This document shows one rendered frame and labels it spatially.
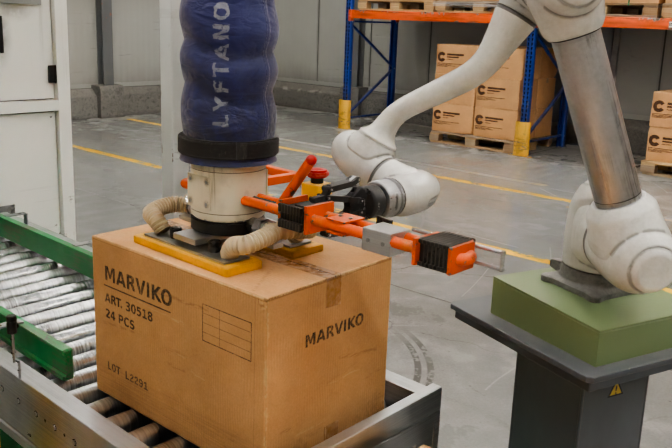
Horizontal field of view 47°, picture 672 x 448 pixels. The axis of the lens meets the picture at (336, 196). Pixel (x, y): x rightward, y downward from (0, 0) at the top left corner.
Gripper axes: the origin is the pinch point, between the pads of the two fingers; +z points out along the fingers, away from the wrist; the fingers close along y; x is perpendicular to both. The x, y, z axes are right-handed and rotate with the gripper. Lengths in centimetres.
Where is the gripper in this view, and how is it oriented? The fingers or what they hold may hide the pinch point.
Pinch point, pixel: (310, 215)
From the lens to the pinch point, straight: 161.3
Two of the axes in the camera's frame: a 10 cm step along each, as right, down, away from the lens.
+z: -6.8, 1.4, -7.2
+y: -0.3, 9.7, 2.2
